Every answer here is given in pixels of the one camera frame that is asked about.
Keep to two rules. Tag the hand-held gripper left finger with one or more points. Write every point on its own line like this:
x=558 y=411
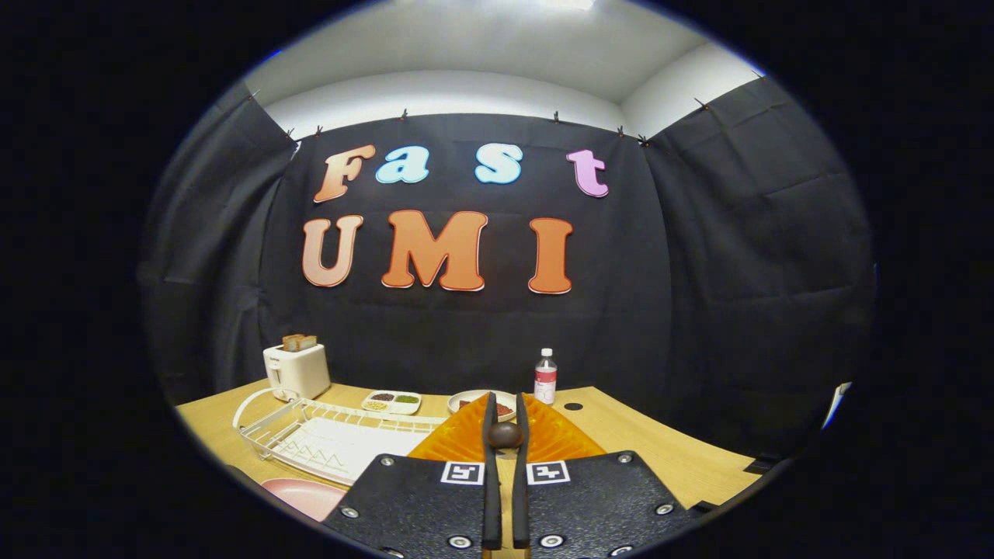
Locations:
x=491 y=497

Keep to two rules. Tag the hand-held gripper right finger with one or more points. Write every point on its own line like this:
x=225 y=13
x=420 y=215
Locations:
x=521 y=497

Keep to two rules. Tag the pink plate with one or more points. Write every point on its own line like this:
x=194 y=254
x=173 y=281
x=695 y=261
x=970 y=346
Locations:
x=307 y=497

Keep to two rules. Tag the white round plate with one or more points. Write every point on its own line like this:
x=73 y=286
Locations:
x=466 y=395

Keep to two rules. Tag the white divided condiment dish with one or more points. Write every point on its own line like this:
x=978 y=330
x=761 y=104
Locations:
x=392 y=409

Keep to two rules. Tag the clear bottle with red label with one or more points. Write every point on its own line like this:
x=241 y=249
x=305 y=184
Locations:
x=545 y=380

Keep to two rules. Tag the black backdrop cloth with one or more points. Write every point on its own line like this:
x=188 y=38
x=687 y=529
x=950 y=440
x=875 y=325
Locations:
x=466 y=334

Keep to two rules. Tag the white toaster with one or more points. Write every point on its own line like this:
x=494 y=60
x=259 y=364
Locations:
x=299 y=373

